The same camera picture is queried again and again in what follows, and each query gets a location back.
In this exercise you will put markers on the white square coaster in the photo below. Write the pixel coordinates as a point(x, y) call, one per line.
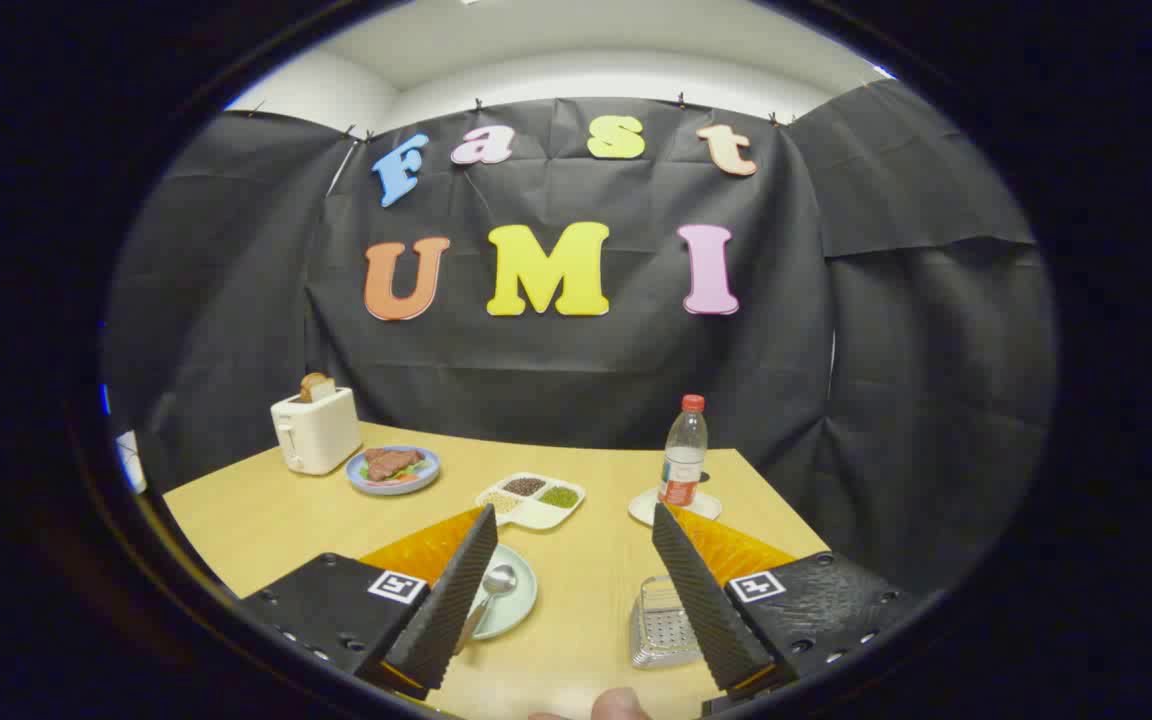
point(707, 505)

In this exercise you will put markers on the white toaster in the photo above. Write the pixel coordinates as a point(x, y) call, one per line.
point(321, 435)

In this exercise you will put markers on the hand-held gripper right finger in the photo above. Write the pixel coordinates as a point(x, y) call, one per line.
point(701, 600)

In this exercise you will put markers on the pale green plate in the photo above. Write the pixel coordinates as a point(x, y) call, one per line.
point(518, 610)

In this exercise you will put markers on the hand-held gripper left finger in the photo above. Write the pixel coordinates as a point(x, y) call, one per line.
point(451, 610)

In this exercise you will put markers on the green beans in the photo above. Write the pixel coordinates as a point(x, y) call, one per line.
point(559, 497)

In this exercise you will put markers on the metal perforated tray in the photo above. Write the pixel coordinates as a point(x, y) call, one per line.
point(661, 630)

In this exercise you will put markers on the toasted bread slice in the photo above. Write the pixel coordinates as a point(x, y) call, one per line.
point(314, 386)

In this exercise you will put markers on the white divided dish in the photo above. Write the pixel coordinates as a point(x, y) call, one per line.
point(536, 515)

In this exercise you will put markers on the blue plate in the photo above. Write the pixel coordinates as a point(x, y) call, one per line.
point(406, 488)

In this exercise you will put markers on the meat with vegetables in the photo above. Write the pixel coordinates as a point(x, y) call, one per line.
point(391, 463)

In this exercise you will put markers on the brown beans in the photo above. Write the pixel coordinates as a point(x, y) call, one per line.
point(524, 487)

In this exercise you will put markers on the yellow beans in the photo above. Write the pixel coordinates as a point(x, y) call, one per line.
point(502, 503)

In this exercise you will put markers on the clear plastic bottle red cap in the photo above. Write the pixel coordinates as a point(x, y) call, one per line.
point(683, 450)

